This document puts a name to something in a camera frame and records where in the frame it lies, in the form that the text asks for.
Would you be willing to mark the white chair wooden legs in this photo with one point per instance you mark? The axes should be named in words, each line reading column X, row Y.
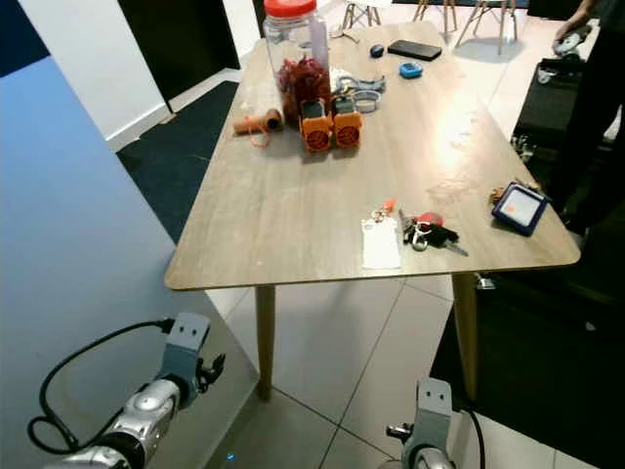
column 363, row 10
column 498, row 6
column 435, row 5

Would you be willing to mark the white badge orange clip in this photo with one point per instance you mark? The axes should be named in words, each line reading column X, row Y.
column 381, row 246

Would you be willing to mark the dark computer mouse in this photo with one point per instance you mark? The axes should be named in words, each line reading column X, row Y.
column 377, row 51

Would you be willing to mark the grey metal tool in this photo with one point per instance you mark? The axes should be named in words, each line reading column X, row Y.
column 366, row 82

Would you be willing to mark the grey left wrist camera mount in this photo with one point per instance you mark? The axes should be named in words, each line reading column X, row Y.
column 186, row 337

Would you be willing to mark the white tape roll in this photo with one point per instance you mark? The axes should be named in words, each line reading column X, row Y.
column 357, row 100

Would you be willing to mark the clear jar red lid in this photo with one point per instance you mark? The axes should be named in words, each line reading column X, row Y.
column 295, row 49

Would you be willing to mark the black storage case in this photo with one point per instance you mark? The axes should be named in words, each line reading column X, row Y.
column 547, row 107

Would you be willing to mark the person in black clothes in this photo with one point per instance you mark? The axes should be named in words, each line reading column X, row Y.
column 601, row 107

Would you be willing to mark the blue square device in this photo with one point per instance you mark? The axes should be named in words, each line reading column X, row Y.
column 520, row 207

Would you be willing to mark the key bunch black fob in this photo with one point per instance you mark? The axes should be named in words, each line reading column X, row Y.
column 437, row 234

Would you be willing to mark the wooden table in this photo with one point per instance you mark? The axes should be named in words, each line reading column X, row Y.
column 312, row 205

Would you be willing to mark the black door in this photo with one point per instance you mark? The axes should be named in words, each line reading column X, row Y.
column 181, row 44

